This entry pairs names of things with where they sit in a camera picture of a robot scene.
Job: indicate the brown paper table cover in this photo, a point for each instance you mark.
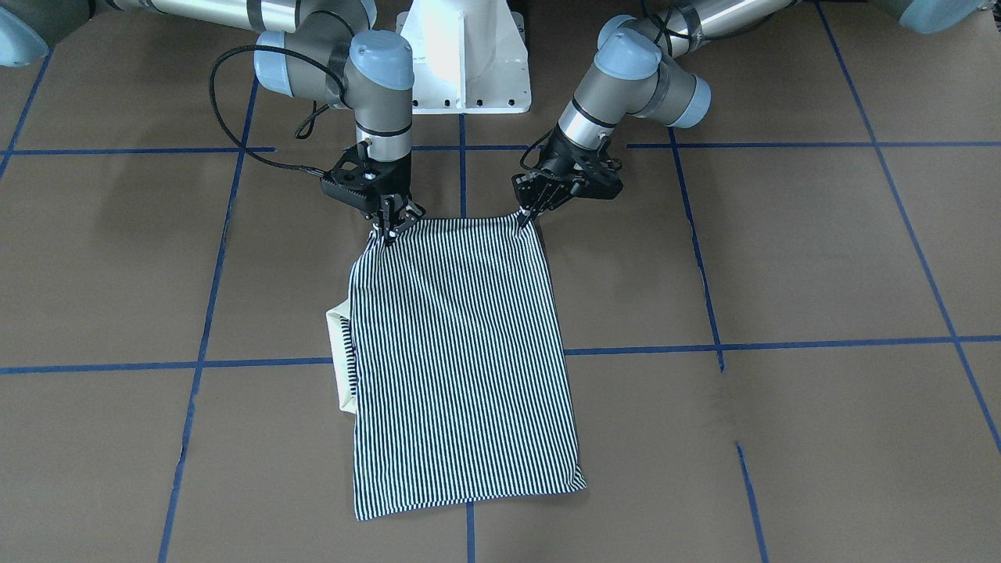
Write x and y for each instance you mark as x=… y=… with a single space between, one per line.
x=782 y=338

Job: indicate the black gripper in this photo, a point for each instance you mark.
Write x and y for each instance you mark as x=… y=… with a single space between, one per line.
x=393 y=175
x=560 y=163

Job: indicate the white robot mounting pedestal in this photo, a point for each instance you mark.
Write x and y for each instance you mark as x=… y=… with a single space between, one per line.
x=470 y=57

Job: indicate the navy white striped polo shirt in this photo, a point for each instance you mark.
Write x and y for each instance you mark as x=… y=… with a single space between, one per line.
x=448 y=353

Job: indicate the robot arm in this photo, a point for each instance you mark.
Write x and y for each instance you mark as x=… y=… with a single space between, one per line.
x=672 y=62
x=324 y=51

